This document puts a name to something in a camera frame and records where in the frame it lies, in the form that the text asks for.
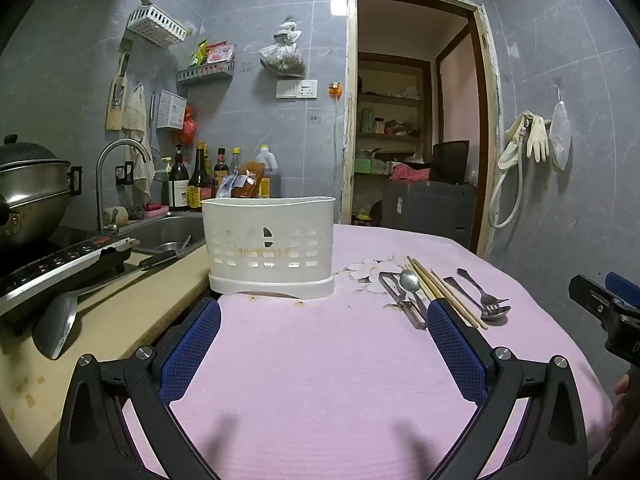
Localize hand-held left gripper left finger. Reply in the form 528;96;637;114
56;297;223;480

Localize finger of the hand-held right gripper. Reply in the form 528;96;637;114
604;271;640;309
569;274;640;362

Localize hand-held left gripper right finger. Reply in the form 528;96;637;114
427;297;590;480

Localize wooden chopstick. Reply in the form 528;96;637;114
405;256;439;303
410;256;446;302
419;260;483;330
430;269;489;331

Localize white plastic utensil basket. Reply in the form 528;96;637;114
201;196;337;300

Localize person's right hand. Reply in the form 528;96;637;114
606;367;640;441

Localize large metal spoon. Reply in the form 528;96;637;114
442;276;512;324

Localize metal fork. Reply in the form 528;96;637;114
456;268;509;311

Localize small metal spoon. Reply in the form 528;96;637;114
400;269;430;312

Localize metal peeler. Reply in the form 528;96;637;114
378;272;429;331

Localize steel sink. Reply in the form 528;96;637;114
117;212;207;257

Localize pink table cloth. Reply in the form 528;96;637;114
122;223;616;480

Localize metal spatula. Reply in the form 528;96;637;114
31;249;180;361

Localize dark grey cabinet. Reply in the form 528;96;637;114
381;180;477;251

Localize white hanging plastic bag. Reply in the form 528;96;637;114
548;85;573;171

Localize cream rubber gloves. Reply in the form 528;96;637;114
497;110;552;170

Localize dark bottle with white label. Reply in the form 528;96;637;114
169;144;191;212

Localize black induction cooker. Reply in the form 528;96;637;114
0;234;141;317

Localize green dish soap bottle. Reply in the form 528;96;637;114
160;156;174;207

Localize red-capped sauce bottle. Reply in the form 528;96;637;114
214;147;230;197

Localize pink red cloth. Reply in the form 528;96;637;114
391;162;431;184

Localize black monitor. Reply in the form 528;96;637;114
431;140;471;185

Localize steel faucet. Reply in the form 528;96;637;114
96;139;151;235

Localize plastic oil jug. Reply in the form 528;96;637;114
254;144;282;199

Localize red plastic bag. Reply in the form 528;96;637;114
180;105;197;146

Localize steel pot with lid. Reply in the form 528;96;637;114
0;134;83;251

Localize beige hanging towel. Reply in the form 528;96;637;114
121;82;156;206

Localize wooden cutting board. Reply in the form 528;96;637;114
105;37;135;132

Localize wooden shelf unit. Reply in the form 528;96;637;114
356;52;433;177

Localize green yellow packet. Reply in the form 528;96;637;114
187;40;209;68

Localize red packet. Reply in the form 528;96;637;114
205;42;235;65

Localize hanging clear plastic bag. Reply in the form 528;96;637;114
258;16;306;78

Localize white hose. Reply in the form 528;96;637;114
489;125;527;230

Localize white wall box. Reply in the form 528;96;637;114
156;90;188;131

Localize wooden door frame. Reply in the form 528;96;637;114
340;0;502;261

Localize grey wall shelf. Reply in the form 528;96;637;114
176;60;236;85

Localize white wall basket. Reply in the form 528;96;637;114
126;5;188;47

